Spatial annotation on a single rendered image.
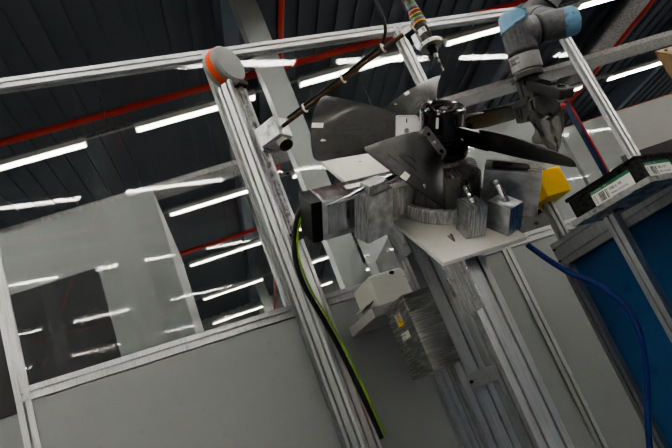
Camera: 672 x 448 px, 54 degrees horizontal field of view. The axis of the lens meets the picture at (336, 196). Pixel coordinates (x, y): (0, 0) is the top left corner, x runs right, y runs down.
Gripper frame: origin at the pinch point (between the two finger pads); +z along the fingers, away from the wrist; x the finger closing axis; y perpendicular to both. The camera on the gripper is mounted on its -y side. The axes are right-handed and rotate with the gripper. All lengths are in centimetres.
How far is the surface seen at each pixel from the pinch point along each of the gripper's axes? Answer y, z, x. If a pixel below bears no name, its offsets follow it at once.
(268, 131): 82, -33, 42
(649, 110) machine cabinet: 271, -27, -346
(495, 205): 15.8, 9.7, 10.1
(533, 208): 18.8, 13.2, -3.5
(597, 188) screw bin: -1.0, 11.9, -7.7
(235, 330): 86, 28, 68
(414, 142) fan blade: 14.3, -10.4, 29.1
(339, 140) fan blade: 35, -18, 39
